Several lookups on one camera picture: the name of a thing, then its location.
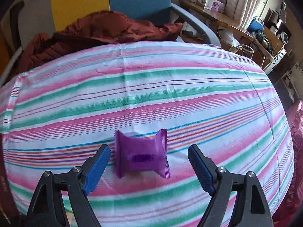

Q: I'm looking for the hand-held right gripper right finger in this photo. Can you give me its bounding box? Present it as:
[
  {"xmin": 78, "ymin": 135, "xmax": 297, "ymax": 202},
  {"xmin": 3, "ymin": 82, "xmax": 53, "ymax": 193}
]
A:
[{"xmin": 188, "ymin": 144, "xmax": 273, "ymax": 227}]

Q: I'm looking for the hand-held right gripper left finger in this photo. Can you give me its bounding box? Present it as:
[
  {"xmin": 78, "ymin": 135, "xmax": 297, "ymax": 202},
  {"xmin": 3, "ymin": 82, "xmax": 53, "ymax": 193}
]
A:
[{"xmin": 27, "ymin": 144, "xmax": 111, "ymax": 227}]

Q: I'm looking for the purple snack packet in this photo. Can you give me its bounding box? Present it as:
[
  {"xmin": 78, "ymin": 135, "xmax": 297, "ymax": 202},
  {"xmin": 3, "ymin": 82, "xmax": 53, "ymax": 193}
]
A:
[{"xmin": 114, "ymin": 128, "xmax": 171, "ymax": 179}]

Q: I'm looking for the striped pink green tablecloth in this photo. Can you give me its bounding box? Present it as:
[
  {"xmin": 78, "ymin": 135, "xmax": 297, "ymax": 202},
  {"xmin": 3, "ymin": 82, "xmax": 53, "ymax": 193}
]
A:
[{"xmin": 0, "ymin": 40, "xmax": 295, "ymax": 227}]

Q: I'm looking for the dark pink patterned blanket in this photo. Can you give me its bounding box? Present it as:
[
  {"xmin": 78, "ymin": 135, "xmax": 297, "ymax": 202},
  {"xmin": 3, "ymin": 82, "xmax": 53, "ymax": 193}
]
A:
[{"xmin": 272, "ymin": 99, "xmax": 303, "ymax": 218}]

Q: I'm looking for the white floral cabinet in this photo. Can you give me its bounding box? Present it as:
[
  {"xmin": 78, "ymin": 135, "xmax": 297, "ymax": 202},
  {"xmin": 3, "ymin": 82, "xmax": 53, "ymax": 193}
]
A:
[{"xmin": 282, "ymin": 61, "xmax": 303, "ymax": 100}]

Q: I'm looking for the white plastic sack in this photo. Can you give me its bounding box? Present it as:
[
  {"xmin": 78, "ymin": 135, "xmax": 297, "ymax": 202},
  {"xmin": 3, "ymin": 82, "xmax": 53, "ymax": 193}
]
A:
[{"xmin": 220, "ymin": 30, "xmax": 239, "ymax": 48}]

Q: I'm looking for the white chair armrest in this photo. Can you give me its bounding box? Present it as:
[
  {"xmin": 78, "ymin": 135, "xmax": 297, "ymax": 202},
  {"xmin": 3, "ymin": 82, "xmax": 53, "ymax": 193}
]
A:
[{"xmin": 0, "ymin": 47, "xmax": 24, "ymax": 86}]

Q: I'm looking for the dark red jacket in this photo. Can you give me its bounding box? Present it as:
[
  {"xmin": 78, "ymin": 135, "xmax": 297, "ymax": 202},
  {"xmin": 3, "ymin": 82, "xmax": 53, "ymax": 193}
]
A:
[{"xmin": 18, "ymin": 10, "xmax": 184, "ymax": 72}]

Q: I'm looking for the wooden desk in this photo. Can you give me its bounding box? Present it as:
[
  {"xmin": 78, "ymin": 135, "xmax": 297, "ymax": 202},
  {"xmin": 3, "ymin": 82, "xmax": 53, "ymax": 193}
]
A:
[{"xmin": 180, "ymin": 0, "xmax": 288, "ymax": 62}]

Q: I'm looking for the blue round object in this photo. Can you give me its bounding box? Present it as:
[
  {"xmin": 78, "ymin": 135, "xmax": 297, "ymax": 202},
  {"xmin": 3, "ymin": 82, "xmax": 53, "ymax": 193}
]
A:
[{"xmin": 247, "ymin": 17, "xmax": 264, "ymax": 32}]

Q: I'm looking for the silver stereo speaker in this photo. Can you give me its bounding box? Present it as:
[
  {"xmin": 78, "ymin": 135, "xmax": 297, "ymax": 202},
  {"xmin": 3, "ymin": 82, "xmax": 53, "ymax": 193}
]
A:
[{"xmin": 276, "ymin": 24, "xmax": 291, "ymax": 44}]

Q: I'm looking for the pink purple box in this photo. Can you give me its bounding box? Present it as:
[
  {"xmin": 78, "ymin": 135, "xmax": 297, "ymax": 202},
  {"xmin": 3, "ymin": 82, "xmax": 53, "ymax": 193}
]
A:
[{"xmin": 211, "ymin": 0, "xmax": 225, "ymax": 13}]

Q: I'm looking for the patterned beige curtain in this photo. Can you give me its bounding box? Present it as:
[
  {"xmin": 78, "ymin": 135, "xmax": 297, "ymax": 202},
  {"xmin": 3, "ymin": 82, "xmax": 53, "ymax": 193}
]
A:
[{"xmin": 225, "ymin": 0, "xmax": 273, "ymax": 32}]

